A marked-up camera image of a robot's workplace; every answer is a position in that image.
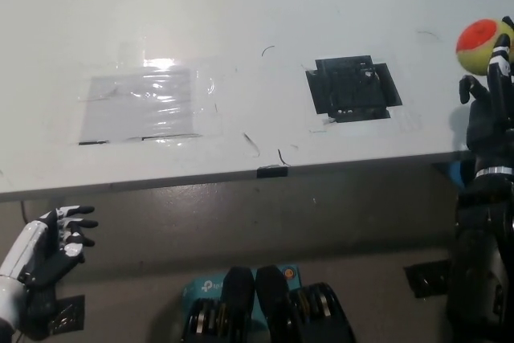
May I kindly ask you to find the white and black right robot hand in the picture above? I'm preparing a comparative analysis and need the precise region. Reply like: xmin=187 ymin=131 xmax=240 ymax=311
xmin=458 ymin=15 xmax=514 ymax=178

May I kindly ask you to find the blue object under table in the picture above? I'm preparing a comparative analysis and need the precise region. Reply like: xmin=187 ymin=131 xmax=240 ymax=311
xmin=447 ymin=160 xmax=475 ymax=190

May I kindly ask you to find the teal router box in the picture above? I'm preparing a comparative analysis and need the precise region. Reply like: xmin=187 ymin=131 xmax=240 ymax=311
xmin=182 ymin=264 xmax=302 ymax=325

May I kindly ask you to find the large black floor tape patch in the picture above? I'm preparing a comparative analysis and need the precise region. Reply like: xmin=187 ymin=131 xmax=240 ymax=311
xmin=402 ymin=259 xmax=454 ymax=300

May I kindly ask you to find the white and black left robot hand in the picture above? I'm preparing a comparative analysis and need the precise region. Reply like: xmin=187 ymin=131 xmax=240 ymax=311
xmin=0 ymin=205 xmax=100 ymax=290

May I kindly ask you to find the black tape square patch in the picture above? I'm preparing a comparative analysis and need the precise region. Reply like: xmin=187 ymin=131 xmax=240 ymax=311
xmin=304 ymin=55 xmax=403 ymax=124

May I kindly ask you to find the small black tape strip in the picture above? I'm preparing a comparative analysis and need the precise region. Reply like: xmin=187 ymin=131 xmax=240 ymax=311
xmin=255 ymin=164 xmax=290 ymax=180

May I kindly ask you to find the clear plastic sheet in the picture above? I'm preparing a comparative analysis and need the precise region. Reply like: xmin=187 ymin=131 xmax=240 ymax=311
xmin=77 ymin=59 xmax=218 ymax=147

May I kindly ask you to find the orange and yellow tennis ball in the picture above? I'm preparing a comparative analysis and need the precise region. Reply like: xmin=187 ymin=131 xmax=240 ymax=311
xmin=455 ymin=18 xmax=514 ymax=76

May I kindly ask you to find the small black floor tape patch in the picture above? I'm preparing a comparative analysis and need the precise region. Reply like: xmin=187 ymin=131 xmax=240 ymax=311
xmin=47 ymin=294 xmax=87 ymax=337

